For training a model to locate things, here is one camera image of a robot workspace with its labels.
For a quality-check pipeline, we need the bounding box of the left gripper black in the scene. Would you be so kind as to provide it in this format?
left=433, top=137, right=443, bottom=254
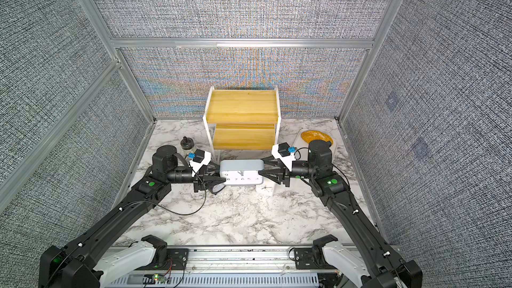
left=166, top=161, right=225, bottom=194

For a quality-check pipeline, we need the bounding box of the grey rectangular alarm clock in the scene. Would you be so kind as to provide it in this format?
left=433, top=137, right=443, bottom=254
left=219, top=159, right=264, bottom=186

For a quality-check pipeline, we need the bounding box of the small white square alarm clock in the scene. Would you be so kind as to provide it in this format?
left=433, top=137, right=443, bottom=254
left=256, top=184, right=275, bottom=197

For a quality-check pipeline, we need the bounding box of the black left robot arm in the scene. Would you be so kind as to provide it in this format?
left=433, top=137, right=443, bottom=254
left=38, top=145, right=225, bottom=287

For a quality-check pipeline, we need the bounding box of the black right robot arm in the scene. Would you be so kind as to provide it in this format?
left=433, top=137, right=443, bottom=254
left=258, top=140, right=423, bottom=287

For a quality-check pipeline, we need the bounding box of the white and wood shelf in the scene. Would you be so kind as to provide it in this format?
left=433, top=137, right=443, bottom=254
left=203, top=86, right=281, bottom=153

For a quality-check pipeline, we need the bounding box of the white cutting board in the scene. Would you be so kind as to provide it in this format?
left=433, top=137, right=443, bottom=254
left=291, top=129, right=337, bottom=159

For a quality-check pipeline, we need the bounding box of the oval bread loaf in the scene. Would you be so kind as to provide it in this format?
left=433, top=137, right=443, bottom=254
left=300, top=130, right=334, bottom=145

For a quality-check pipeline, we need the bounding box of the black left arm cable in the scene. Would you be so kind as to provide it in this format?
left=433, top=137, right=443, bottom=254
left=131, top=159, right=209, bottom=217

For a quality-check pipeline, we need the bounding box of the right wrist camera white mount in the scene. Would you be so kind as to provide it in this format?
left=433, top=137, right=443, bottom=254
left=271, top=143, right=297, bottom=171

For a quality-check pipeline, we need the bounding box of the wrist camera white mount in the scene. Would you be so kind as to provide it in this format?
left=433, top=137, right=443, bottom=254
left=271, top=143, right=297, bottom=171
left=187, top=149, right=211, bottom=175

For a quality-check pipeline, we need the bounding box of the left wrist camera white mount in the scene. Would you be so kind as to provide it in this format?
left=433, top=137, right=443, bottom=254
left=187, top=149, right=211, bottom=175

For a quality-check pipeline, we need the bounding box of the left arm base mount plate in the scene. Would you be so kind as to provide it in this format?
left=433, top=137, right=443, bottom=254
left=158, top=248, right=189, bottom=271

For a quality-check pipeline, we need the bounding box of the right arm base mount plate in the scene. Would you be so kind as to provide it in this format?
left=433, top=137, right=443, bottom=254
left=288, top=247, right=335, bottom=270

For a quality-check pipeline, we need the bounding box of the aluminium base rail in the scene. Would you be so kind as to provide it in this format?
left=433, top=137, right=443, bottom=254
left=102, top=241, right=359, bottom=287

